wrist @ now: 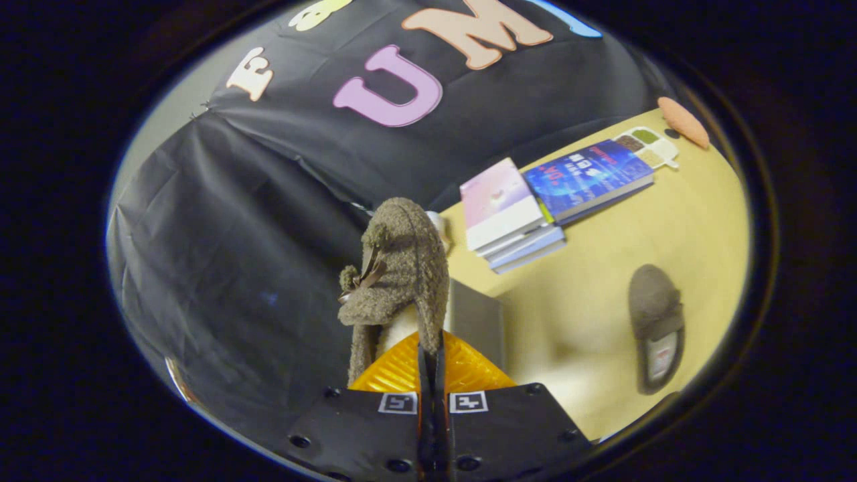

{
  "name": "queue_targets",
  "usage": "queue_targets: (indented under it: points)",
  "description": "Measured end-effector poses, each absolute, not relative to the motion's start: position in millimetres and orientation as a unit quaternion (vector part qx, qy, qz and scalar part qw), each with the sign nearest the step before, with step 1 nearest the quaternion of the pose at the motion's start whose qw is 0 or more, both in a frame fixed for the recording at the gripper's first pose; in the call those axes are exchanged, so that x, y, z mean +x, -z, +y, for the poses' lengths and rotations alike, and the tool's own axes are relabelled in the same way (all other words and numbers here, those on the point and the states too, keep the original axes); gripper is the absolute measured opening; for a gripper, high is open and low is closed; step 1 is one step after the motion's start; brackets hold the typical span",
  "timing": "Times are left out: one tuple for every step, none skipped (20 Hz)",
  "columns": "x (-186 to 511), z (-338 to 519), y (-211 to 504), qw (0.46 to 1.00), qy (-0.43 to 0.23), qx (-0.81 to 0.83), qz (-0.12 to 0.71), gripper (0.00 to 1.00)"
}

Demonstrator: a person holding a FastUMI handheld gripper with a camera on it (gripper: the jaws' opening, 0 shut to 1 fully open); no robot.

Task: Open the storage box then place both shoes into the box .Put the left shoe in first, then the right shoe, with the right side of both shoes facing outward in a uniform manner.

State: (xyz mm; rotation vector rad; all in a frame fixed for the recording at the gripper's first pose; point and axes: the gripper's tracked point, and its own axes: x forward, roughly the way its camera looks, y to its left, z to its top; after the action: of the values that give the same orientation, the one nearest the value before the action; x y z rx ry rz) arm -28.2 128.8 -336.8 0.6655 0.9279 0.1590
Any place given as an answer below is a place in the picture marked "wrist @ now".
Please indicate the small white object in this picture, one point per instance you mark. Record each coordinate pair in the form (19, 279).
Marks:
(439, 231)

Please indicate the pink book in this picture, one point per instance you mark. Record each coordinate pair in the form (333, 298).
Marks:
(499, 201)

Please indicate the grey storage box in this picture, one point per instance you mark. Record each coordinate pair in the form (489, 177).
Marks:
(477, 321)

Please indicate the fuzzy brown shoe with bow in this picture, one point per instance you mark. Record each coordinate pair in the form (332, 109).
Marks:
(405, 254)

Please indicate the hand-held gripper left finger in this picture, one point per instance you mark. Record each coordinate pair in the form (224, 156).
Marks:
(375, 435)

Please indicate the black backdrop cloth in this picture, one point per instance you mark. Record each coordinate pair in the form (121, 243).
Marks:
(268, 221)

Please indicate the white compartment tray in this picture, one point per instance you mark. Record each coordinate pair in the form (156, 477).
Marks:
(648, 147)

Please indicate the orange oval pad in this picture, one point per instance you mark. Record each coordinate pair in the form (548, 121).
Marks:
(683, 122)

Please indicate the pale blue book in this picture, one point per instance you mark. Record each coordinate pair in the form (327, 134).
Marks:
(529, 239)
(535, 256)

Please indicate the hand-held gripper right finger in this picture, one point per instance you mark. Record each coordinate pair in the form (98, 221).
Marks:
(509, 432)

